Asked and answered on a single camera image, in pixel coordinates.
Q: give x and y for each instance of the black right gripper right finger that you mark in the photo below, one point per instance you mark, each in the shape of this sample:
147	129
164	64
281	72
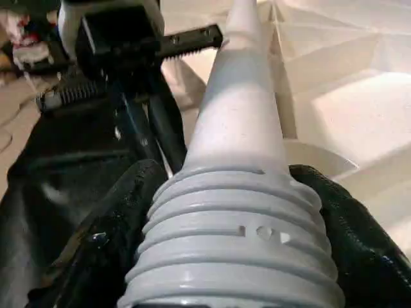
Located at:
366	256

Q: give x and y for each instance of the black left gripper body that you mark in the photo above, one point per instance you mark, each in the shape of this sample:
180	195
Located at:
122	38

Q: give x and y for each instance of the white plastic table leg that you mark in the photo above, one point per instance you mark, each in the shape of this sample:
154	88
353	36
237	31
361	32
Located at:
244	192

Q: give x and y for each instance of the red and white clutter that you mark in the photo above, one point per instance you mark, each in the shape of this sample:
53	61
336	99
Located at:
22	38

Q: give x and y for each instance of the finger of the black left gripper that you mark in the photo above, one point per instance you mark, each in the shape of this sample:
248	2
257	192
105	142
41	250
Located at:
167	122
135	122

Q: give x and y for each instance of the white plastic table top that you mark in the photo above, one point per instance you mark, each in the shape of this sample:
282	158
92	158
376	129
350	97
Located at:
334	96

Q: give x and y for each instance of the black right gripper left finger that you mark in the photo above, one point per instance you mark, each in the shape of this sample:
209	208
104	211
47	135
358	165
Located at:
96	256

